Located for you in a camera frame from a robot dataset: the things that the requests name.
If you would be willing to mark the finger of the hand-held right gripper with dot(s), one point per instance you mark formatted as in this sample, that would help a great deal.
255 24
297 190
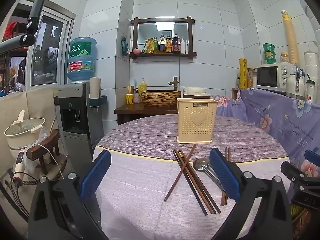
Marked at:
290 172
313 157

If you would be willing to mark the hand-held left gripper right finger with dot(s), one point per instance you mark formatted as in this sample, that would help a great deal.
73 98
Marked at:
225 172

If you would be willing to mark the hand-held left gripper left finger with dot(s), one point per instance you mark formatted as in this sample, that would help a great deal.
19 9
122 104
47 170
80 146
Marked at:
96 172

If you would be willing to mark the brown wooden chopstick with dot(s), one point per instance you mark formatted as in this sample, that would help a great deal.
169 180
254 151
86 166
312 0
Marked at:
229 152
207 192
173 185
201 192

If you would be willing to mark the metal spoon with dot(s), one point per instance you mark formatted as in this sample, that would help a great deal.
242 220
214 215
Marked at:
201 165

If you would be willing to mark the cream perforated utensil holder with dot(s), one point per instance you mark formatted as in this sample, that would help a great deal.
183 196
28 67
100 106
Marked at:
195 130

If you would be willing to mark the purple floral cloth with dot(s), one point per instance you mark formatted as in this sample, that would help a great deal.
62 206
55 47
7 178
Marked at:
282 122

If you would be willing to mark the dark wooden stool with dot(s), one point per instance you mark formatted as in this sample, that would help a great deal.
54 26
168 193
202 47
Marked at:
46 150

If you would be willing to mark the grey water dispenser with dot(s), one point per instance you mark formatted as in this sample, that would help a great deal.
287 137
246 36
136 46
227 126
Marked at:
75 120

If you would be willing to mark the white bottle with red label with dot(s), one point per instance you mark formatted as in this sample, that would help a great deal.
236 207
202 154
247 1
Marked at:
310 91

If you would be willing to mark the blue-grey roll holder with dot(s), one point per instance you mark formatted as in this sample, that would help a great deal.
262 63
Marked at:
98 102

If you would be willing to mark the dark wooden washstand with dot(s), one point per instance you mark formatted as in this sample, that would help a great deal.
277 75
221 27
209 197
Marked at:
130 110

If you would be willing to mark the white handheld appliance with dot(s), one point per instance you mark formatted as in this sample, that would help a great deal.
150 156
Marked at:
18 162

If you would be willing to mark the small wooden box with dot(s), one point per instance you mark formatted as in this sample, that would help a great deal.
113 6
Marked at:
235 93

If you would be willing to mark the yellow mug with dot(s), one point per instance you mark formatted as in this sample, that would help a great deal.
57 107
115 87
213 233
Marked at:
129 98

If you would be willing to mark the cream electric cooking pot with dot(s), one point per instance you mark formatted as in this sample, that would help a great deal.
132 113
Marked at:
23 132

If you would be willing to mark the cream and brown rice cooker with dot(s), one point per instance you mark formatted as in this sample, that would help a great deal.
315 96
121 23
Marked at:
196 93

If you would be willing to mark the beige paper roll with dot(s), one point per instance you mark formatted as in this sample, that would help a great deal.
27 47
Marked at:
95 87

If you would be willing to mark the small floral pump bottle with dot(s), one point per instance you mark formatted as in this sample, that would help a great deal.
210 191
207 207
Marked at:
137 97

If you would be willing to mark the white microwave oven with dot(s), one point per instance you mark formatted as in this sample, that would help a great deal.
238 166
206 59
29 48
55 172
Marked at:
272 77

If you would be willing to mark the short stack of white cups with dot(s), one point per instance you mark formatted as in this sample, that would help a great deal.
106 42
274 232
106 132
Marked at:
311 62

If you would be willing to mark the white storage jar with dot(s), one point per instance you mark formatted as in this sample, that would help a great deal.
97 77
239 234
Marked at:
254 81

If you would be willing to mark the light blue brush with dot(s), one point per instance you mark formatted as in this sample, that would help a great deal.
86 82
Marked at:
135 83

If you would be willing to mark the glass pasta jar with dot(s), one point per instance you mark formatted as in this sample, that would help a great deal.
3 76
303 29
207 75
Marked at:
250 78

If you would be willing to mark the yellow soap pump bottle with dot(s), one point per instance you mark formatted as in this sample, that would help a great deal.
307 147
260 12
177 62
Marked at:
142 86

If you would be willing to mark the brown ribbed wash basin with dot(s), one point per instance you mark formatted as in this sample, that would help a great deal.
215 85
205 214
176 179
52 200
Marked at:
160 98

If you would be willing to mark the yellow wrap roll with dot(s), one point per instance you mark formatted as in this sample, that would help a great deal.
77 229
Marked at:
242 73

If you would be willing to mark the yellowish lidded jar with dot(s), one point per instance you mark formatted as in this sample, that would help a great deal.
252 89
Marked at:
284 57

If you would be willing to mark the bamboo style faucet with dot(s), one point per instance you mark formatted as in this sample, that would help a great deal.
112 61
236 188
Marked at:
174 80

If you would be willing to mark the blue water jug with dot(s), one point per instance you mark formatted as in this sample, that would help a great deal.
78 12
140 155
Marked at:
82 62

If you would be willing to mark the tall stack of beige cups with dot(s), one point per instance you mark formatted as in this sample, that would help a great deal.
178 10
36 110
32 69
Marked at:
290 37

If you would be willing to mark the white framed window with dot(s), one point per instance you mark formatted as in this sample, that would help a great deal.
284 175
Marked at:
47 55

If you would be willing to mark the small pink cup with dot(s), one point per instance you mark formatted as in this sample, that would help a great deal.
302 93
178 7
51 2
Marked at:
136 51

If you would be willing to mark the green hanging packet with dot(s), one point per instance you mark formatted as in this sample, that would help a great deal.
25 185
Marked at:
124 46

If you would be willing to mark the slim white bottle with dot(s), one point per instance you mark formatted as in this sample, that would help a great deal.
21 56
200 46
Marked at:
187 47

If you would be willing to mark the white plastic bottle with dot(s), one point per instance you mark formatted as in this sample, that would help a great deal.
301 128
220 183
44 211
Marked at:
183 46

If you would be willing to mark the long curved white cup stack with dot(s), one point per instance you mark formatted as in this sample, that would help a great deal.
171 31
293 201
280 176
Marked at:
311 22

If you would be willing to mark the yellow seasoning packet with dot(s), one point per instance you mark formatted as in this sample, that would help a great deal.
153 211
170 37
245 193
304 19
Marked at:
149 45

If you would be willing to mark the dark soy sauce bottle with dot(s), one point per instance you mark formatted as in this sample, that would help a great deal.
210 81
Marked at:
176 43

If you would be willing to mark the amber bottle with yellow label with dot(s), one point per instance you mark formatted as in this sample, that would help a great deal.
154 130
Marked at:
169 44

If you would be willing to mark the dark wooden mirror shelf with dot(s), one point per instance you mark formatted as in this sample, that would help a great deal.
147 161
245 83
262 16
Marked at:
135 37

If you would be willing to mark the green bottle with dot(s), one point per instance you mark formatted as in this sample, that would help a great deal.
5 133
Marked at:
155 45

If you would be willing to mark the oil bottle with purple label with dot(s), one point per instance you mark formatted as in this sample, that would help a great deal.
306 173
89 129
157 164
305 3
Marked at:
162 44

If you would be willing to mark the red paper decoration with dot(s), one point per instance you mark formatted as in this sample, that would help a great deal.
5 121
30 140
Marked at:
10 28

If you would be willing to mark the grey gooseneck stand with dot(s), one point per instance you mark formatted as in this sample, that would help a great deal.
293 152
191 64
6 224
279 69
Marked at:
37 7

